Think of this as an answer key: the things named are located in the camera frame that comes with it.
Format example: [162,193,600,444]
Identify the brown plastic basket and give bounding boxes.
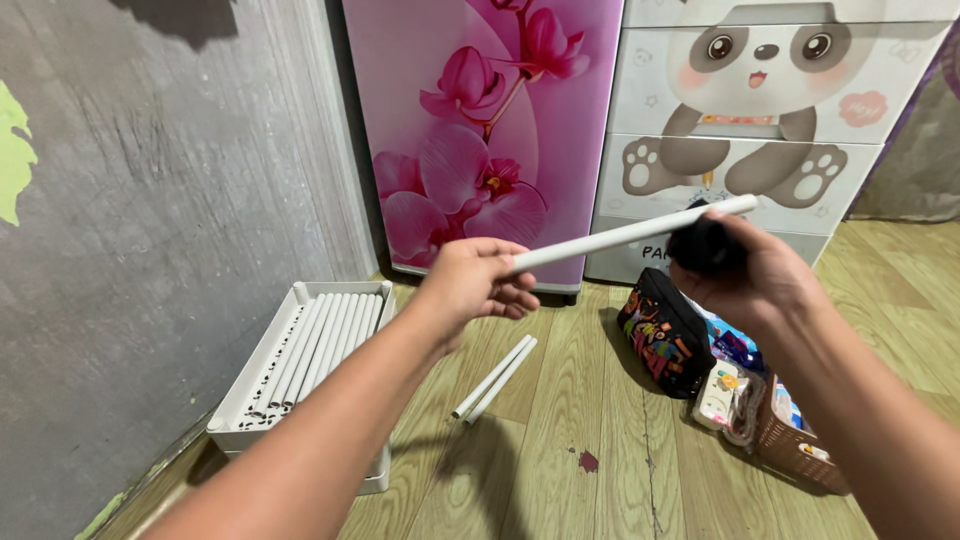
[754,372,852,497]

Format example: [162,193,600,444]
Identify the black graffiti print pouch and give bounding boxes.
[616,267,717,400]

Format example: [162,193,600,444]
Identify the person's left hand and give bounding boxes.
[414,237,541,325]

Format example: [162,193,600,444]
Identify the blue plastic packet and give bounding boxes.
[686,296,768,376]

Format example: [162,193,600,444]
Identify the white perforated shelf tray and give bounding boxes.
[206,280,396,454]

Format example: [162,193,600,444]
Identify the row of white tubes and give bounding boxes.
[251,292,385,418]

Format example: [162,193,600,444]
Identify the pink orchid print fridge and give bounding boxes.
[341,0,625,295]

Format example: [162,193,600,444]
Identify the white plastic tube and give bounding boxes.
[463,338,539,426]
[510,194,759,274]
[451,334,533,420]

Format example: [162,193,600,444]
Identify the black cloth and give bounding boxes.
[666,198,750,275]

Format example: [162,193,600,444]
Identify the panda print drawer cabinet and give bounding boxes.
[584,0,960,286]

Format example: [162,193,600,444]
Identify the white power strip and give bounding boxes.
[690,359,741,432]

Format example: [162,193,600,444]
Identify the person's right hand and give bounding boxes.
[668,208,826,336]

